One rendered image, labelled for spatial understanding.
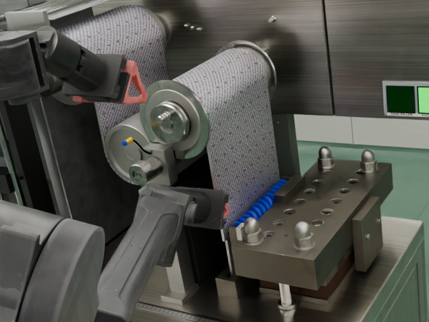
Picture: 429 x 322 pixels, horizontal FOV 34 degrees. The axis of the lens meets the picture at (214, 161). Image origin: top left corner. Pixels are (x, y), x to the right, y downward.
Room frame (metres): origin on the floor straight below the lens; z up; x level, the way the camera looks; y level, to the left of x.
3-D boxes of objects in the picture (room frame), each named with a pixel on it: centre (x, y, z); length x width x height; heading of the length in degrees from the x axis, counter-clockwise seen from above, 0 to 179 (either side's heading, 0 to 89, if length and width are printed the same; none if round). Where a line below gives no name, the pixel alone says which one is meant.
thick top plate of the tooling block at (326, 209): (1.21, -0.18, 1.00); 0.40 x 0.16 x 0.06; 145
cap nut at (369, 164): (1.31, -0.31, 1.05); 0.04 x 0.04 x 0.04
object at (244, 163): (1.24, -0.06, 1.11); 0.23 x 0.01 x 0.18; 145
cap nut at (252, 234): (1.10, -0.05, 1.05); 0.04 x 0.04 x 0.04
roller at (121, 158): (1.35, 0.08, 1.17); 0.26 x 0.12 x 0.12; 145
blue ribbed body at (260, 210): (1.23, -0.08, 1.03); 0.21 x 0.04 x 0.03; 145
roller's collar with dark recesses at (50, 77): (1.30, 0.28, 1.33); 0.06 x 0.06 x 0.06; 55
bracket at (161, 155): (1.16, 0.11, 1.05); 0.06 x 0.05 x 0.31; 145
